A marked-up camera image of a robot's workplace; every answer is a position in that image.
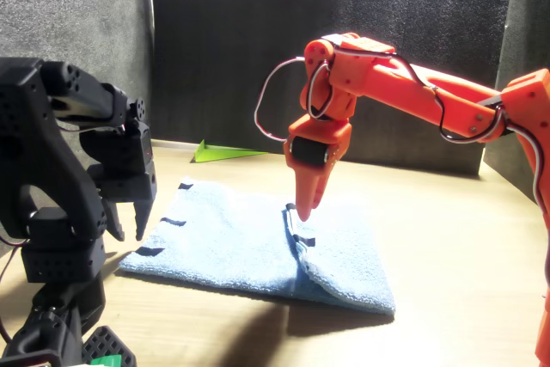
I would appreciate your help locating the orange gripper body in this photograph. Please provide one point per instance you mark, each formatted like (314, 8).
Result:
(322, 130)

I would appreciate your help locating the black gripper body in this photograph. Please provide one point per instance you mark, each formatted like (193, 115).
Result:
(129, 169)

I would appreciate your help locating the light blue towel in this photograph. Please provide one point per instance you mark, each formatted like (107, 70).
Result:
(240, 251)

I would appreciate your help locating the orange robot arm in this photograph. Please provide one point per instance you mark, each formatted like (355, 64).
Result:
(408, 87)

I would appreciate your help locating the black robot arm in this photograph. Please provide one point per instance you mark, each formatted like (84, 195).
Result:
(43, 160)

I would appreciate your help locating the lime green plastic wedge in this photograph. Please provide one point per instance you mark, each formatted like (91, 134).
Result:
(215, 154)

